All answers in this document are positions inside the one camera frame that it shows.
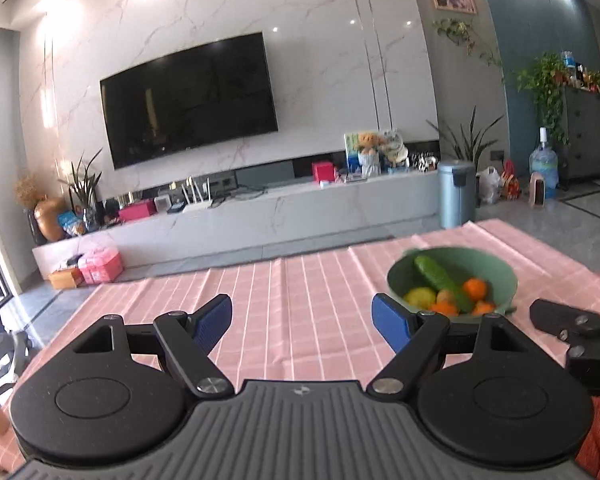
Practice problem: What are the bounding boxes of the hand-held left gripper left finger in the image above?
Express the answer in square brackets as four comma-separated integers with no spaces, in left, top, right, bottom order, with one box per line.
[72,294,233,400]

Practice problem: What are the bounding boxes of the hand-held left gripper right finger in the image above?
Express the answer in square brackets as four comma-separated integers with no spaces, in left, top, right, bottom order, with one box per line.
[367,294,531,401]

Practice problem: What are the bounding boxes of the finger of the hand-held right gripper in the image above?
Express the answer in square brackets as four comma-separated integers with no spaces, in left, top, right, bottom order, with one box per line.
[530,299,600,346]

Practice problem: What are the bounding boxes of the green plastic bowl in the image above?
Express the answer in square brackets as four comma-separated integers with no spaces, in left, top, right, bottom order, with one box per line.
[386,246,518,323]

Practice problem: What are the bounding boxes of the yellow lemon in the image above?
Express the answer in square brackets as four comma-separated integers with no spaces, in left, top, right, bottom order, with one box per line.
[404,287,437,309]

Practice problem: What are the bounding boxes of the green cucumber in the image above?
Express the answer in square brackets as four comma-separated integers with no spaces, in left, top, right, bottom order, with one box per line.
[414,255,473,311]

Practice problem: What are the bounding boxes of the pink checked tablecloth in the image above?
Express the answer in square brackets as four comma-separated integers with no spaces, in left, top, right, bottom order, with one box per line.
[0,217,600,480]

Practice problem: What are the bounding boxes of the grey marble media console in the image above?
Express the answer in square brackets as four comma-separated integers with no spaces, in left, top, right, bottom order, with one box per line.
[32,170,441,281]

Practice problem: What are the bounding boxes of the small pink heater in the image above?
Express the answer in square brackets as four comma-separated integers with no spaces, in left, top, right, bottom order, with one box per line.
[528,171,547,208]

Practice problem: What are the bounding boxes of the white wifi router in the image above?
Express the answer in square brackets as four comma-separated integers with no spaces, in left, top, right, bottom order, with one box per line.
[182,175,213,212]

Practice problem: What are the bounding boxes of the large blue water bottle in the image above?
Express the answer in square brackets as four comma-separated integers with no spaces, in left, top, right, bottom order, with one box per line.
[529,127,559,192]

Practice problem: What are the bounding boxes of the pink storage box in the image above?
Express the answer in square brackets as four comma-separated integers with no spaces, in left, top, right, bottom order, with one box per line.
[78,248,123,285]

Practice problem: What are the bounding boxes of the grey drawer cabinet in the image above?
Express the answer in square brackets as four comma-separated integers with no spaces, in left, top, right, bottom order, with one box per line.
[560,85,600,186]

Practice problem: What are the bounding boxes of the red festive ornament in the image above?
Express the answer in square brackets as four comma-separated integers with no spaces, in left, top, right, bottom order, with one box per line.
[500,160,521,196]

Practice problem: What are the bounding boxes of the magenta box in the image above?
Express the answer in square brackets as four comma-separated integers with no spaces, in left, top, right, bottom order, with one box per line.
[118,199,157,223]

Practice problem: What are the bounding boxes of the blue-grey pedal trash can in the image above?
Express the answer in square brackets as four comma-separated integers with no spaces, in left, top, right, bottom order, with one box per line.
[437,160,477,230]

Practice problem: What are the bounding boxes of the white plastic bag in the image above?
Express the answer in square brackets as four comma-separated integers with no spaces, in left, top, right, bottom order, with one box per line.
[477,166,503,205]

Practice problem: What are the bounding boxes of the orange cardboard box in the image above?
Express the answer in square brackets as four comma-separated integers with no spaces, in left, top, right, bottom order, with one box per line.
[48,267,84,290]

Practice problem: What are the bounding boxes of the blue snack bag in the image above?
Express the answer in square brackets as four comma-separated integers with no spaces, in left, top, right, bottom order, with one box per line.
[57,211,88,237]

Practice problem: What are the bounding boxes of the teddy bear toys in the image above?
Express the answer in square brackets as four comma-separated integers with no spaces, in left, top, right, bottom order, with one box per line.
[344,131,406,161]

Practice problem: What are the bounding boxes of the potted leafy plant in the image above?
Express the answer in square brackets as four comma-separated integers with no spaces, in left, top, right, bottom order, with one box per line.
[57,149,103,231]

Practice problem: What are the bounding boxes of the cluster of small bottles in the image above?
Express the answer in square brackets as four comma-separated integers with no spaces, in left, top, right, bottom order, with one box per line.
[560,50,600,93]

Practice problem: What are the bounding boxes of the snake plant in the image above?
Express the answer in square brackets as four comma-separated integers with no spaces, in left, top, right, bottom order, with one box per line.
[426,106,503,166]

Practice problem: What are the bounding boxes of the trailing pothos plant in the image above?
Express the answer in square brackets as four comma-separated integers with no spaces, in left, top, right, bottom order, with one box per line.
[515,52,571,146]

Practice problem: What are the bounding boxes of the orange ceramic vase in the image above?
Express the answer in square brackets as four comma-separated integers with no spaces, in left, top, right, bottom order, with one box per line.
[34,197,67,242]

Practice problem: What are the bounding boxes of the black flat television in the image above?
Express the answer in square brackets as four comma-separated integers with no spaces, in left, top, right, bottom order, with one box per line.
[100,31,279,170]

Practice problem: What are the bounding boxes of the dried flower bunch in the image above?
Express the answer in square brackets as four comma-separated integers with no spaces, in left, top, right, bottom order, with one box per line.
[14,175,46,211]

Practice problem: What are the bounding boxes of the hanging vine plant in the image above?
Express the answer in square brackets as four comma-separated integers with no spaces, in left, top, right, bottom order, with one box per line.
[432,17,503,68]

